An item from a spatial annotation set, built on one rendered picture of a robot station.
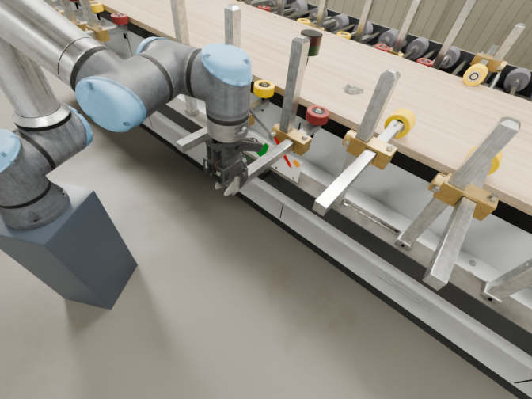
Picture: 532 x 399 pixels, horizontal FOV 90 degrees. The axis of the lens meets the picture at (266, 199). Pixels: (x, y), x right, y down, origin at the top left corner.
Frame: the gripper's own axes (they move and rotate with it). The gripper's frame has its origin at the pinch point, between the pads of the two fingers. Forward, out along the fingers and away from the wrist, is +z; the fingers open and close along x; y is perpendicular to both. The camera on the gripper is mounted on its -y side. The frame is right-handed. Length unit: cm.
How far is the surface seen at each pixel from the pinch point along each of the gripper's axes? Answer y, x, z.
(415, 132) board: -57, 30, -8
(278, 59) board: -66, -37, -8
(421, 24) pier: -439, -65, 36
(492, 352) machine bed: -51, 102, 60
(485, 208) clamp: -27, 53, -14
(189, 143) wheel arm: -3.6, -23.5, -1.2
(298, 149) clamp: -26.8, 3.2, -2.0
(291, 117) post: -28.3, -2.4, -10.6
